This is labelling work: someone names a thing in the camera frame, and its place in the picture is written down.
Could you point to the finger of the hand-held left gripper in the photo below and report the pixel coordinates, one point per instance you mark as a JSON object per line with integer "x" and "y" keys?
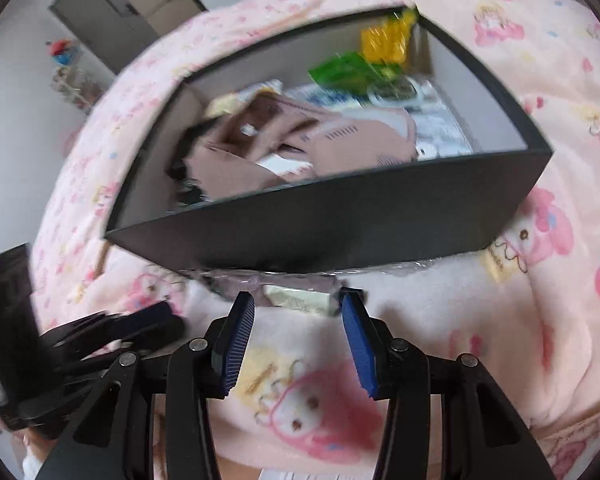
{"x": 145, "y": 336}
{"x": 140, "y": 314}

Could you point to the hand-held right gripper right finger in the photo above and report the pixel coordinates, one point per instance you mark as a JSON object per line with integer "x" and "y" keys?
{"x": 358, "y": 347}

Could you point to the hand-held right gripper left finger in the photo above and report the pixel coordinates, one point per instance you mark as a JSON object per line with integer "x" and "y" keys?
{"x": 236, "y": 347}

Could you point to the clear snack packet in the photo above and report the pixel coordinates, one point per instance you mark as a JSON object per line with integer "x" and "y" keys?
{"x": 300, "y": 299}

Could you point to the black cardboard box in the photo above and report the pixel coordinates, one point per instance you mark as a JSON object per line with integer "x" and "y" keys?
{"x": 330, "y": 225}

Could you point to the yellow green candy packet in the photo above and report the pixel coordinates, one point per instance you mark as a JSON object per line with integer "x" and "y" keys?
{"x": 385, "y": 40}

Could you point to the brown paper packets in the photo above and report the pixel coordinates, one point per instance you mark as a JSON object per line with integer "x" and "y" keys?
{"x": 305, "y": 145}

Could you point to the white blue printed packets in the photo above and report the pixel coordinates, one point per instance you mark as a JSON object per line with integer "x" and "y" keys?
{"x": 440, "y": 125}

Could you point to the pink printed blanket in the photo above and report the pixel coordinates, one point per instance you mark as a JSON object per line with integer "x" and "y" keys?
{"x": 555, "y": 210}

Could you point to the red blue toy figure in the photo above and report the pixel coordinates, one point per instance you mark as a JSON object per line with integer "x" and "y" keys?
{"x": 64, "y": 52}

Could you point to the green snack packet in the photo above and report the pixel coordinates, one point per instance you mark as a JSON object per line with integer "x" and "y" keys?
{"x": 345, "y": 71}

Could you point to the dark grey wardrobe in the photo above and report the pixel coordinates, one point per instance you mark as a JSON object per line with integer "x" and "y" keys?
{"x": 102, "y": 20}

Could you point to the cardboard box on cabinet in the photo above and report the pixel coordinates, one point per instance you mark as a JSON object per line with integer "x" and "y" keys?
{"x": 165, "y": 2}

